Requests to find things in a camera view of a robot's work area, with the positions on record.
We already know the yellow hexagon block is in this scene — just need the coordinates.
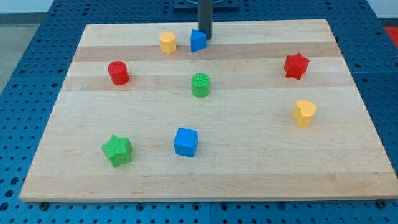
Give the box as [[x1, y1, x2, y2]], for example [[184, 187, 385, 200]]
[[159, 31, 177, 54]]

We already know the green cylinder block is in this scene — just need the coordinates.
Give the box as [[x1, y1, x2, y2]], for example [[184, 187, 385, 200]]
[[191, 73, 210, 98]]

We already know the blue cube block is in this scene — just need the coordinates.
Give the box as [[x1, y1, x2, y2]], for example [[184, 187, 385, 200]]
[[174, 128, 198, 157]]

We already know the wooden board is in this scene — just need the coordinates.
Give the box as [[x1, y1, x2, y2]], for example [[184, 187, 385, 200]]
[[19, 19, 397, 203]]

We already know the blue triangle block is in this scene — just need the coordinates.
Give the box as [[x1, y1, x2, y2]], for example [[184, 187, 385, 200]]
[[190, 29, 207, 52]]

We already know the red cylinder block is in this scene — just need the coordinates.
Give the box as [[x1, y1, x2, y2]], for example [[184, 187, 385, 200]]
[[108, 61, 130, 85]]

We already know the green star block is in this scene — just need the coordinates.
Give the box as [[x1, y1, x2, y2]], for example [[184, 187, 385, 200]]
[[101, 134, 132, 168]]

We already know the yellow heart block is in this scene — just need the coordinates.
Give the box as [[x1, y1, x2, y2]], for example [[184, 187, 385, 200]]
[[292, 100, 317, 128]]

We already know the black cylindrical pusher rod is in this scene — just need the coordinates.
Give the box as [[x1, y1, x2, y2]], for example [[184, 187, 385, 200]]
[[198, 0, 213, 40]]

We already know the red star block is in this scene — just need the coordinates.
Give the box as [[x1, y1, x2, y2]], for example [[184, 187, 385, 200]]
[[284, 53, 310, 80]]

